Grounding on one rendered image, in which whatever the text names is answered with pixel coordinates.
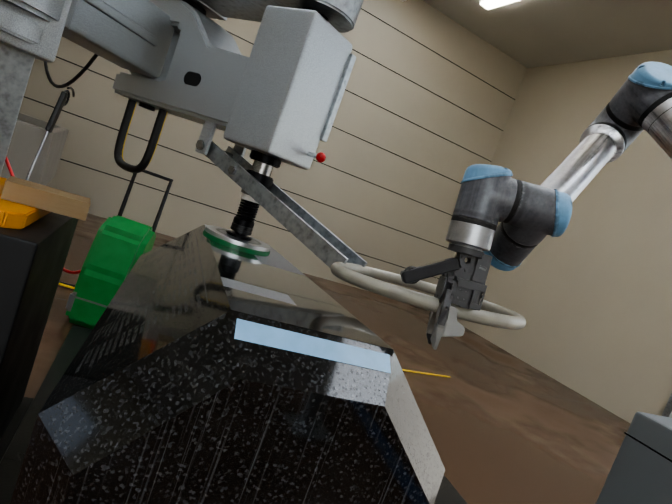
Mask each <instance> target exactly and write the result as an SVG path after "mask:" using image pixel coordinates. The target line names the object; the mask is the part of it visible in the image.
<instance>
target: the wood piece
mask: <svg viewBox="0 0 672 504"><path fill-rule="evenodd" d="M1 199H4V200H7V201H11V202H15V203H19V204H23V205H26V206H30V207H34V208H38V209H42V210H45V211H49V212H53V213H57V214H61V215H64V216H68V217H72V218H76V219H80V220H83V221H85V220H86V217H87V214H88V211H89V208H90V205H91V202H90V198H87V197H83V196H80V195H76V194H73V193H69V192H66V191H62V190H59V189H55V188H52V187H48V186H45V185H41V184H38V183H34V182H31V181H27V180H24V179H20V178H17V177H13V176H11V177H9V178H8V179H7V180H6V181H5V184H4V188H3V191H2V194H1Z"/></svg>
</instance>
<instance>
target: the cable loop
mask: <svg viewBox="0 0 672 504"><path fill-rule="evenodd" d="M136 105H137V102H136V101H134V100H131V99H129V100H128V103H127V106H126V110H125V113H124V116H123V119H122V122H121V126H120V129H119V132H118V136H117V140H116V144H115V149H114V159H115V162H116V164H117V165H118V166H119V167H120V168H122V169H123V170H125V171H127V172H130V173H141V172H143V171H144V170H145V169H146V168H147V167H148V165H149V164H150V162H151V160H152V157H153V155H154V152H155V150H156V147H157V144H158V141H159V138H160V135H161V132H162V129H163V125H164V122H165V119H166V116H167V113H168V112H167V111H166V110H163V109H160V108H159V111H158V114H157V117H156V121H155V124H154V127H153V130H152V133H151V136H150V139H149V142H148V145H147V148H146V151H145V153H144V156H143V158H142V160H141V162H140V163H139V164H138V165H136V166H134V165H131V164H128V163H126V162H125V161H124V159H123V150H124V145H125V141H126V137H127V134H128V130H129V127H130V124H131V121H132V118H133V114H134V111H135V108H136Z"/></svg>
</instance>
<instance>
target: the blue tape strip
mask: <svg viewBox="0 0 672 504"><path fill-rule="evenodd" d="M234 339H238V340H242V341H247V342H251V343H256V344H260V345H265V346H269V347H274V348H279V349H283V350H288V351H292V352H297V353H301V354H306V355H310V356H315V357H319V358H324V359H328V360H333V361H337V362H342V363H346V364H351V365H355V366H360V367H364V368H369V369H374V370H378V371H383V372H387V373H391V366H390V355H389V354H384V353H380V352H376V351H372V350H368V349H364V348H359V347H355V346H351V345H347V344H343V343H338V342H334V341H330V340H326V339H322V338H317V337H313V336H309V335H305V334H301V333H296V332H292V331H288V330H284V329H280V328H275V327H271V326H267V325H263V324H259V323H254V322H250V321H246V320H242V319H238V318H237V321H236V328H235V336H234Z"/></svg>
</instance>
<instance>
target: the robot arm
mask: <svg viewBox="0 0 672 504"><path fill-rule="evenodd" d="M643 130H646V131H647V132H648V134H649V135H650V136H651V137H652V138H653V139H654V140H655V141H656V143H657V144H658V145H659V146H660V147H661V148H662V149H663V150H664V152H665V153H666V154H667V155H668V156H669V157H670V158H671V160H672V66H670V65H668V64H664V63H661V62H645V63H642V64H640V65H639V66H638V67H637V68H636V69H635V70H634V72H633V73H632V74H630V75H629V76H628V79H627V80H626V81H625V83H624V84H623V85H622V86H621V88H620V89H619V90H618V91H617V93H616V94H615V95H614V97H613V98H612V99H611V100H610V102H609V103H608V104H607V105H606V106H605V108H604V109H603V110H602V111H601V113H600V114H599V115H598V116H597V117H596V118H595V120H594V121H593V122H592V123H591V124H590V125H589V126H588V127H587V129H586V130H585V131H584V132H583V133H582V135H581V137H580V142H579V143H580V144H579V145H578V146H577V147H576V148H575V149H574V150H573V151H572V152H571V153H570V154H569V156H568V157H567V158H566V159H565V160H564V161H563V162H562V163H561V164H560V165H559V166H558V167H557V168H556V169H555V170H554V171H553V172H552V173H551V174H550V175H549V176H548V177H547V178H546V179H545V181H544V182H543V183H542V184H541V185H540V186H539V185H536V184H532V183H528V182H525V181H521V180H517V179H513V178H511V177H512V176H513V174H512V171H511V170H510V169H507V168H503V167H501V166H495V165H487V164H475V165H471V166H469V167H468V168H467V169H466V171H465V174H464V177H463V180H462V181H461V187H460V190H459V194H458V197H457V201H456V204H455V208H454V212H453V215H452V219H451V222H450V225H449V229H448V232H447V236H446V241H448V242H451V243H449V246H448V250H451V251H454V252H457V255H456V256H455V258H454V257H451V258H448V259H444V260H440V261H436V262H433V263H429V264H425V265H422V266H418V267H415V266H409V267H407V268H405V270H403V271H401V272H400V275H401V279H402V281H403V282H404V283H406V284H407V283H408V284H415V283H417V282H418V281H420V280H422V279H426V278H429V277H433V276H437V275H441V276H440V277H439V280H438V283H437V286H436V290H435V295H434V297H436V298H438V299H440V300H439V303H441V304H440V306H439V307H438V309H437V313H435V312H432V311H430V315H429V320H428V326H427V332H426V336H427V341H428V344H431V343H432V347H433V349H434V350H436V349H437V347H438V345H439V342H440V339H441V337H461V336H463V335H464V333H465V328H464V326H462V325H461V324H460V323H459V322H458V321H457V313H458V311H457V309H456V307H454V306H451V304H456V305H458V306H459V307H462V308H466V309H469V308H470V309H473V310H479V311H480V310H481V306H482V303H483V299H484V296H485V292H486V289H487V285H485V282H486V279H487V275H488V272H489V268H490V265H492V266H493V267H495V268H496V269H499V270H502V271H511V270H514V269H515V268H517V267H519V266H520V265H521V263H522V261H523V260H524V259H525V258H526V257H527V256H528V255H529V254H530V253H531V252H532V250H533V249H534V248H535V247H536V246H537V245H538V244H539V243H540V242H541V241H542V240H543V239H544V238H545V237H546V235H550V236H551V237H559V236H561V235H562V234H563V233H564V232H565V230H566V229H567V227H568V224H569V222H570V219H571V215H572V202H573V201H574V200H575V199H576V198H577V197H578V195H579V194H580V193H581V192H582V191H583V190H584V189H585V187H586V186H587V185H588V184H589V183H590V182H591V180H592V179H593V178H594V177H595V176H596V175H597V174H598V172H599V171H600V170H601V169H602V168H603V167H604V166H605V164H606V163H610V162H613V161H615V160H617V159H618V158H619V157H620V156H621V155H622V154H623V152H624V151H625V150H626V149H627V148H628V147H629V146H630V145H631V143H632V142H633V141H634V140H635V139H636V138H637V137H638V136H639V135H640V133H641V132H642V131H643ZM498 222H501V223H500V224H499V225H498ZM497 225H498V227H497ZM482 251H483V252H482ZM465 258H467V262H465ZM480 299H481V301H480ZM479 303H480V305H479Z"/></svg>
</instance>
